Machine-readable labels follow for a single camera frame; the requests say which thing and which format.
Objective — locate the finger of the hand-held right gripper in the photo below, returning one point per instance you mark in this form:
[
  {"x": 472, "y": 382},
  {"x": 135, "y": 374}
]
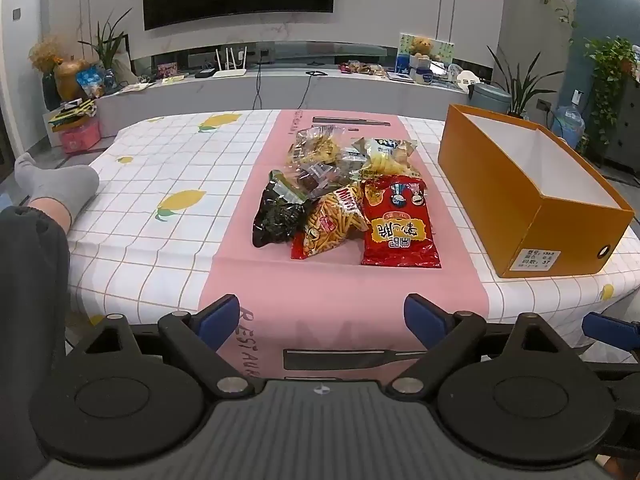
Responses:
[{"x": 612, "y": 330}]

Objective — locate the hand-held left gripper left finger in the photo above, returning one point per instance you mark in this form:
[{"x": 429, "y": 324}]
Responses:
[{"x": 220, "y": 317}]

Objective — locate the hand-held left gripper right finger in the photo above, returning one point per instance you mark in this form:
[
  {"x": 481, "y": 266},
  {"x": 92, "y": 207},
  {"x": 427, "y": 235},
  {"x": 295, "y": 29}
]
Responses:
[{"x": 425, "y": 317}]

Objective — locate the red chip bag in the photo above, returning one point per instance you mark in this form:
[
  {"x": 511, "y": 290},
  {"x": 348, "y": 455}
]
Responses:
[{"x": 400, "y": 230}]

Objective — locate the black seaweed snack bag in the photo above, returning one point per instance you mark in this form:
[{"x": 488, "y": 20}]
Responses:
[{"x": 275, "y": 220}]

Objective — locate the red yellow fries snack bag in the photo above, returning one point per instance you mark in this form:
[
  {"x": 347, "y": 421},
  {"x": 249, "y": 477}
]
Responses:
[{"x": 325, "y": 225}]

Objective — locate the orange cardboard box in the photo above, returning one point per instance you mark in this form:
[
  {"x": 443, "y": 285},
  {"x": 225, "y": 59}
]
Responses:
[{"x": 500, "y": 185}]

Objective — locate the white green potato chip bag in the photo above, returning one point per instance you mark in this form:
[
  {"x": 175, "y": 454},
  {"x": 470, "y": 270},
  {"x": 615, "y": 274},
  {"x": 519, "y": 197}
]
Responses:
[{"x": 385, "y": 157}]

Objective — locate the clear packet of chocolate cake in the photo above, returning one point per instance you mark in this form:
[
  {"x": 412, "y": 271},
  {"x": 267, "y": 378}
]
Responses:
[{"x": 312, "y": 180}]

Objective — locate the clear bag of yellow crisps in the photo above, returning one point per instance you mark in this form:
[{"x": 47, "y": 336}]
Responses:
[{"x": 315, "y": 147}]

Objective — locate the pile of snacks on counter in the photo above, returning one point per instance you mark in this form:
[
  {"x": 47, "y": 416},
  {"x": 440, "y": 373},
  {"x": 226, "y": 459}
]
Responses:
[{"x": 362, "y": 68}]

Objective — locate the lemon print checked tablecloth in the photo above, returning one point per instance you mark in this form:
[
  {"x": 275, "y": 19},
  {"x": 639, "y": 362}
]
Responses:
[{"x": 165, "y": 160}]

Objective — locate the dark side cabinet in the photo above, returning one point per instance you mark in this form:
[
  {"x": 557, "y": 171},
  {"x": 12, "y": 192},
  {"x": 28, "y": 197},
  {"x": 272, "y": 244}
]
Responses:
[{"x": 625, "y": 120}]

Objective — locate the blue water jug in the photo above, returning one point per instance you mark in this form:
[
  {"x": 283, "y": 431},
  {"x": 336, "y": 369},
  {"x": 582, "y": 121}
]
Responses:
[{"x": 569, "y": 122}]

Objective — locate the grey television counter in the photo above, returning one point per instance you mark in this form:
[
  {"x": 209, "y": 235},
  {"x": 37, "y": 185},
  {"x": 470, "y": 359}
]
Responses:
[{"x": 200, "y": 95}]

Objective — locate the grey trash bin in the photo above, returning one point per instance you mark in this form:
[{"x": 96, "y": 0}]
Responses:
[{"x": 490, "y": 99}]

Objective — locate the pink storage box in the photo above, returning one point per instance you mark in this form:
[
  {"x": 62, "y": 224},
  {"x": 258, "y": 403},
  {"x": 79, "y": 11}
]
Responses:
[{"x": 80, "y": 137}]

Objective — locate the white round item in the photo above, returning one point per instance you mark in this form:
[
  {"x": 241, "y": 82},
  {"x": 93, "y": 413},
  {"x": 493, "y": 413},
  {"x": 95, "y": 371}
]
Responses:
[{"x": 467, "y": 80}]

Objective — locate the yellow paper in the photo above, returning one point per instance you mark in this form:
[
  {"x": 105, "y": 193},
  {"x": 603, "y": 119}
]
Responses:
[{"x": 174, "y": 79}]

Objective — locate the black set-top box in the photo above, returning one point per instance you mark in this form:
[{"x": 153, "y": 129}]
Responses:
[{"x": 204, "y": 73}]

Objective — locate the white router with antennas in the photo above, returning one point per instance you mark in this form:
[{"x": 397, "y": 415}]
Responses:
[{"x": 230, "y": 72}]

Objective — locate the white papers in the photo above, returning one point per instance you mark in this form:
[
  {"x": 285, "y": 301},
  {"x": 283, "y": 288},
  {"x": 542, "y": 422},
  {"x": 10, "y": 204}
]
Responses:
[{"x": 135, "y": 87}]

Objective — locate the tall-leaf floor plant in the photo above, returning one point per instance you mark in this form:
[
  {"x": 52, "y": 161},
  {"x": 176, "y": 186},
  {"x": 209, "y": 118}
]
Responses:
[{"x": 520, "y": 90}]

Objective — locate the pink photo card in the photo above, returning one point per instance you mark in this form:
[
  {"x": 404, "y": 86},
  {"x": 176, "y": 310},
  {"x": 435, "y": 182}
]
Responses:
[{"x": 167, "y": 71}]

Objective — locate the stack of yellow black items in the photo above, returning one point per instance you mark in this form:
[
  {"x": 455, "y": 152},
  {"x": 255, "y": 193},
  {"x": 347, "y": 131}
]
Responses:
[{"x": 72, "y": 112}]

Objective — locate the bushy green potted plant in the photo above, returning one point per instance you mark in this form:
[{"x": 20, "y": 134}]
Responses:
[{"x": 610, "y": 70}]

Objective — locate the teddy bear picture board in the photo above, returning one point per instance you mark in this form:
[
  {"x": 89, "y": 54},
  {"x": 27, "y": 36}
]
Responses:
[{"x": 425, "y": 55}]

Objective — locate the blue snack bags on counter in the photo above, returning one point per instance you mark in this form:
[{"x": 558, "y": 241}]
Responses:
[{"x": 92, "y": 82}]

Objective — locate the golden round vase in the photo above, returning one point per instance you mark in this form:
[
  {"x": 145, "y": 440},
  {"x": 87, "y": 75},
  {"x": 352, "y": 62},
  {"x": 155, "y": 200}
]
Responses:
[{"x": 70, "y": 80}]

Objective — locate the long-leaf potted plant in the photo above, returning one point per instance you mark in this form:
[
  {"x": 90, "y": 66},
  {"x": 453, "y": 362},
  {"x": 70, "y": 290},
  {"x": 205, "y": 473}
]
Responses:
[{"x": 110, "y": 45}]

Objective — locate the dried flower bouquet in vase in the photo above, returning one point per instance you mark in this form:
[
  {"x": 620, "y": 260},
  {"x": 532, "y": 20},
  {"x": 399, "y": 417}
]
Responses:
[{"x": 45, "y": 55}]

